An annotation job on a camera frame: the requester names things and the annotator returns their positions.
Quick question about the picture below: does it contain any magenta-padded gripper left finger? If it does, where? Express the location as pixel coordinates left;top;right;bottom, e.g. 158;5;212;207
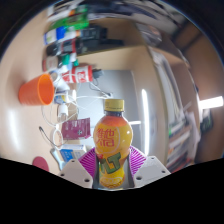
58;146;101;189

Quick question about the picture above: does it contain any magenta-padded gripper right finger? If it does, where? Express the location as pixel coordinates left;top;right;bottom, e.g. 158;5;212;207
126;145;171;188

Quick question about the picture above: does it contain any yellow drink bottle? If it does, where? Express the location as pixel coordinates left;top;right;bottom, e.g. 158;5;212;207
93;98;134;190

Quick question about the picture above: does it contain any white and blue carton box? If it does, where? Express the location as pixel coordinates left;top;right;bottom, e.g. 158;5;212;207
59;143;88;164

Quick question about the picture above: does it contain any flat round red coaster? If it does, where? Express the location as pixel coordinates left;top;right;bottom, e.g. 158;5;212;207
32;155;50;173

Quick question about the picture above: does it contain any white under-shelf light bar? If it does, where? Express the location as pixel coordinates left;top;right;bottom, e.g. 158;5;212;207
141;88;150;156

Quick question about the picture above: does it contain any white power adapter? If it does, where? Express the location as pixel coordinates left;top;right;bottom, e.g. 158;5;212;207
57;103;69;122

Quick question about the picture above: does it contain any white pill bottle blue label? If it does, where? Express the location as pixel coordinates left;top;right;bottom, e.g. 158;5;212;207
53;93;73;105

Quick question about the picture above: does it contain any ceiling light strip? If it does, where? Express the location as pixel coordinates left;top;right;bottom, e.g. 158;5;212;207
199;95;224;110

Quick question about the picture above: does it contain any orange plastic cup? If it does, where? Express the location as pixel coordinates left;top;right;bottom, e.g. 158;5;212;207
17;73;55;107

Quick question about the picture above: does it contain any red and white can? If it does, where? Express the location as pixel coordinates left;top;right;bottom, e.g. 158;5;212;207
61;64;94;84

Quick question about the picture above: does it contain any small blue and white bottle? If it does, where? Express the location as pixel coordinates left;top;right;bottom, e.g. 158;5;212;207
44;26;79;44

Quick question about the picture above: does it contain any green plastic bottle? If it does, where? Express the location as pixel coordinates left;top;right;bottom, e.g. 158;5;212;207
49;13;90;31

